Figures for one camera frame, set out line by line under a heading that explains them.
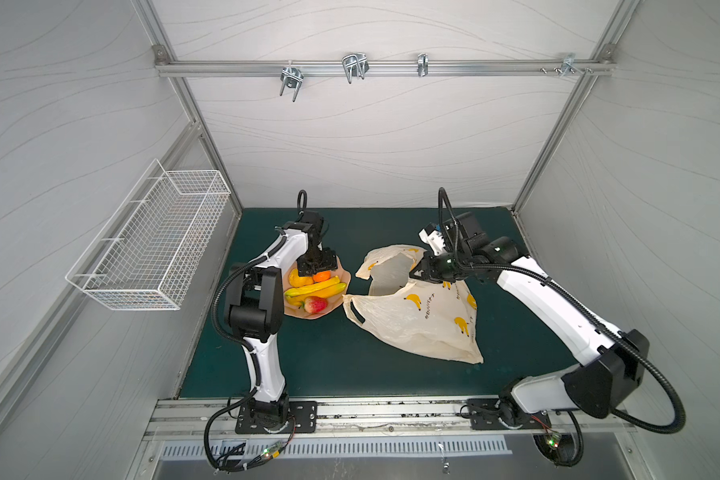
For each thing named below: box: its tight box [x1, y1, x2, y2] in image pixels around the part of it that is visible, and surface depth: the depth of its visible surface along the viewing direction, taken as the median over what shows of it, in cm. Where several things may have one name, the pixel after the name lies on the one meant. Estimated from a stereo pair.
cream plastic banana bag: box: [342, 245, 484, 364], surface depth 77 cm
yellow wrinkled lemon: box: [289, 268, 314, 287], surface depth 95 cm
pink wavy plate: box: [284, 257, 352, 319], surface depth 92 cm
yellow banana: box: [284, 276, 346, 305], surface depth 95 cm
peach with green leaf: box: [301, 296, 328, 314], surface depth 90 cm
